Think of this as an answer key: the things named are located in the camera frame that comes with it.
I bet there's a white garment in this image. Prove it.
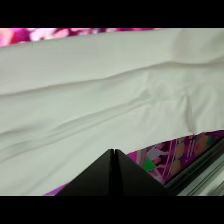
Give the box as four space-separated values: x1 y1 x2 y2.
0 28 224 197

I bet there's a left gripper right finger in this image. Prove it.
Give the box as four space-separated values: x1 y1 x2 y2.
114 148 172 197

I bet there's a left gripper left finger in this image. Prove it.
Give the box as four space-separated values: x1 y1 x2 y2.
57 148 116 197

